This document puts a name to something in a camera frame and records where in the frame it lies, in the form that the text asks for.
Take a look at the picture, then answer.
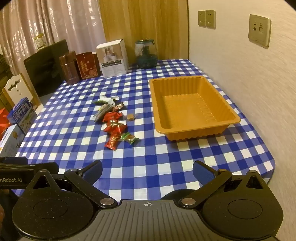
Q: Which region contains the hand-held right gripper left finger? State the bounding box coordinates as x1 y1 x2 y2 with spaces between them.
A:
29 160 117 209

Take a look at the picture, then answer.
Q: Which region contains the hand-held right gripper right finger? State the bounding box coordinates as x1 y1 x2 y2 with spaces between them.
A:
178 160 267 208

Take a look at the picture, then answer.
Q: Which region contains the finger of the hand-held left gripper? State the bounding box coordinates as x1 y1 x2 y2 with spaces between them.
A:
0 157 28 165
0 162 60 175

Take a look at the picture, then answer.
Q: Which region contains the red snack packet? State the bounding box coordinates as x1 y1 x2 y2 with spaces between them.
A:
105 122 128 134
105 133 121 151
102 112 123 124

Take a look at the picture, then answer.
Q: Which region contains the green candy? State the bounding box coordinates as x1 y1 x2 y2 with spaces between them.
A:
120 133 141 144

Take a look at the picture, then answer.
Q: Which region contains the orange plastic tray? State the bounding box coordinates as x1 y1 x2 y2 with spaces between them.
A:
149 75 241 141

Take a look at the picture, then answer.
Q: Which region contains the white carton box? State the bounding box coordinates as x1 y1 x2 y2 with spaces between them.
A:
0 124 25 157

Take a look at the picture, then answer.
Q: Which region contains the red bag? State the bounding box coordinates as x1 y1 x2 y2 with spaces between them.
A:
0 108 14 139

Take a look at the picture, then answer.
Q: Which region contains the blue white checked tablecloth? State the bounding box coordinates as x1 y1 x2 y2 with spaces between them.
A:
14 59 276 202

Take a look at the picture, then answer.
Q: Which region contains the blue carton box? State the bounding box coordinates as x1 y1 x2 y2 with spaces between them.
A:
7 97 37 136

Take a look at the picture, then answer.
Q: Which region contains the yellow wrapped candy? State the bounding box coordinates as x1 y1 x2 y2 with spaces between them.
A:
94 105 114 122

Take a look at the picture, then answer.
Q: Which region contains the white wooden chair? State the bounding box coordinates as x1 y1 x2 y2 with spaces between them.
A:
2 73 37 112

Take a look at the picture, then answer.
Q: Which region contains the white plastic wrapper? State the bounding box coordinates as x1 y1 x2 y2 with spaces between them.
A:
100 95 121 105

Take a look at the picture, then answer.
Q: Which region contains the brown cylindrical canister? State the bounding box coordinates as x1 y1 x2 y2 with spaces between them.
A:
59 51 80 85

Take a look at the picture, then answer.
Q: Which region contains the red patterned box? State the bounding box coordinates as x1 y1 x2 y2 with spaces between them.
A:
76 51 100 80

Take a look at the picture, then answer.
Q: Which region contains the white cardboard box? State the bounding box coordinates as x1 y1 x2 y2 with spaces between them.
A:
96 39 129 78

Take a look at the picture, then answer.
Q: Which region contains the small yellow-lidded jar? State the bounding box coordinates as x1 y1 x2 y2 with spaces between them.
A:
33 33 45 51

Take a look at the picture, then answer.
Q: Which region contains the glass jar with green lid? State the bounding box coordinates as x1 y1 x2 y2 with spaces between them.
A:
135 39 158 69

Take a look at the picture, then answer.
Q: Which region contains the pink sheer curtain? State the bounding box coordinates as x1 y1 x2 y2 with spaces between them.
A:
0 0 107 77

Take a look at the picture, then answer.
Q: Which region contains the beige data wall plate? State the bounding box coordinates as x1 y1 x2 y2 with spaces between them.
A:
248 14 271 48

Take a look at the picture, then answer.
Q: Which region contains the wooden wall panel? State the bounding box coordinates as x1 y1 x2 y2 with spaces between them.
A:
98 0 190 67

